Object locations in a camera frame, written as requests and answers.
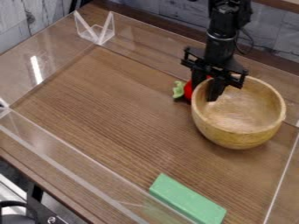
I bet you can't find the black cable bottom left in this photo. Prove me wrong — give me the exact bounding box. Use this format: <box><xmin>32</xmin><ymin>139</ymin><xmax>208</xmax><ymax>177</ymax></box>
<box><xmin>0</xmin><ymin>199</ymin><xmax>39</xmax><ymax>224</ymax></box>

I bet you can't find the black table leg bracket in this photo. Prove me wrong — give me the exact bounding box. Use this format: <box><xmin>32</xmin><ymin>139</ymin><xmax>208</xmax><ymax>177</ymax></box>
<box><xmin>27</xmin><ymin>182</ymin><xmax>73</xmax><ymax>224</ymax></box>

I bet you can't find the clear acrylic corner bracket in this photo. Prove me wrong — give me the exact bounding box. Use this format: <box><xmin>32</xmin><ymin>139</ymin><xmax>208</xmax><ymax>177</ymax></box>
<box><xmin>73</xmin><ymin>11</ymin><xmax>116</xmax><ymax>46</ymax></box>

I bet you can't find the red plush strawberry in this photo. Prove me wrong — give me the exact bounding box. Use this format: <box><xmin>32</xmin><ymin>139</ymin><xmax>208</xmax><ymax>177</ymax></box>
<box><xmin>172</xmin><ymin>75</ymin><xmax>212</xmax><ymax>102</ymax></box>

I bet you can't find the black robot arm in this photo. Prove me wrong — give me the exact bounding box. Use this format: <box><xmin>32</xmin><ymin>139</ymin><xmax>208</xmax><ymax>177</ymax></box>
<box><xmin>181</xmin><ymin>0</ymin><xmax>252</xmax><ymax>102</ymax></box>

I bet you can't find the clear acrylic front wall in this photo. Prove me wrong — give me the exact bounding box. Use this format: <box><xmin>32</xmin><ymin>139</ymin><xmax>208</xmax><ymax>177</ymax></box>
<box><xmin>0</xmin><ymin>108</ymin><xmax>192</xmax><ymax>224</ymax></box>

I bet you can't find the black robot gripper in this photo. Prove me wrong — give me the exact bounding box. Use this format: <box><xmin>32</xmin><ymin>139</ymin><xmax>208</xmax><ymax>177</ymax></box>
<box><xmin>181</xmin><ymin>31</ymin><xmax>248</xmax><ymax>102</ymax></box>

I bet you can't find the green rectangular block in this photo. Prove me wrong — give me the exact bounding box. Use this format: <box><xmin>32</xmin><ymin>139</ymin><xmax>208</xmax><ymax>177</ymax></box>
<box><xmin>149</xmin><ymin>173</ymin><xmax>227</xmax><ymax>224</ymax></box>

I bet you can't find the light wooden bowl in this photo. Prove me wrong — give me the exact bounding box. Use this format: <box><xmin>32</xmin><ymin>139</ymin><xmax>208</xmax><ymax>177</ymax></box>
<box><xmin>191</xmin><ymin>76</ymin><xmax>285</xmax><ymax>150</ymax></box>

